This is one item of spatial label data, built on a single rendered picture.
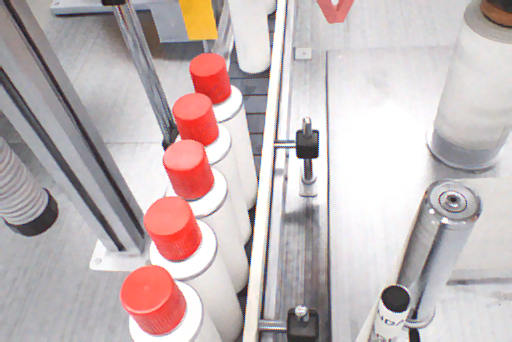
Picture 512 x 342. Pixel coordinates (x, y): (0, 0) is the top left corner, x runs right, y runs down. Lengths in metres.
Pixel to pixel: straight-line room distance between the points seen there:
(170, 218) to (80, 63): 0.65
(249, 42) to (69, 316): 0.43
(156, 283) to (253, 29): 0.45
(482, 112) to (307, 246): 0.25
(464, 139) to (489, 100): 0.06
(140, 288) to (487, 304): 0.35
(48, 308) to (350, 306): 0.36
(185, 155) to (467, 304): 0.32
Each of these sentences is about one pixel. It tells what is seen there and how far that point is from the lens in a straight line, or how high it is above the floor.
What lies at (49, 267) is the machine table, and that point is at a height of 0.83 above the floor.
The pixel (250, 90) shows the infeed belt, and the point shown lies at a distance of 0.69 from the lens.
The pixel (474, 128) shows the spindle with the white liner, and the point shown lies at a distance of 0.55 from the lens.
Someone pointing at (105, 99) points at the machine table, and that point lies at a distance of 0.83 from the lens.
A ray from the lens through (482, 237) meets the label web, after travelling 0.43.
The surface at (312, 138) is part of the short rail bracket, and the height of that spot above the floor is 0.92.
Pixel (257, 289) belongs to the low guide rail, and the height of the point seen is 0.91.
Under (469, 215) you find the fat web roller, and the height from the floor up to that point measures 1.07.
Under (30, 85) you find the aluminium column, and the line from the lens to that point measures 0.41.
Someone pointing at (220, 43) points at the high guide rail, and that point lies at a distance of 0.65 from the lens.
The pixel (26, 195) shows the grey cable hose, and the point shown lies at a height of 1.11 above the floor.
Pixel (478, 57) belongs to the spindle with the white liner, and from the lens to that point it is 0.50.
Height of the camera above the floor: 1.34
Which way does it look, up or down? 51 degrees down
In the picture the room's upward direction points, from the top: 10 degrees counter-clockwise
